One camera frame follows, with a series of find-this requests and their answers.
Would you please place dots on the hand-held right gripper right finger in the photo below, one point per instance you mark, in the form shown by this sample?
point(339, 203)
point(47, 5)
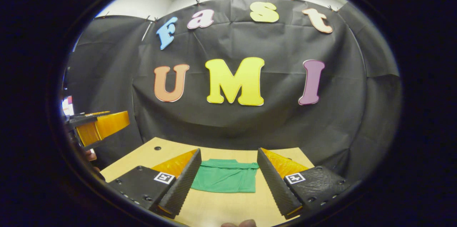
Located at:
point(275, 187)

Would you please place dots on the black backdrop cloth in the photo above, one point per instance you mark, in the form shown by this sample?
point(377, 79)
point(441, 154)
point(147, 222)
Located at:
point(278, 41)

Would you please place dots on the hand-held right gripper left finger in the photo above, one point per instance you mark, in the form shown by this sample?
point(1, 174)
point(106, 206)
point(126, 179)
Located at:
point(182, 186)

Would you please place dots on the white printed panel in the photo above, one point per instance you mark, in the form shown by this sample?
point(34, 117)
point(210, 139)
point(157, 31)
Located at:
point(68, 106)

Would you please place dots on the green T-shirt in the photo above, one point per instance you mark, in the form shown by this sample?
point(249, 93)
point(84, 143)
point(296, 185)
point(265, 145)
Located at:
point(225, 178)

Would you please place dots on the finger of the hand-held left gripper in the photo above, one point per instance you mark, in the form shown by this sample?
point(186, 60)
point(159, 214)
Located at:
point(103, 127)
point(80, 119)

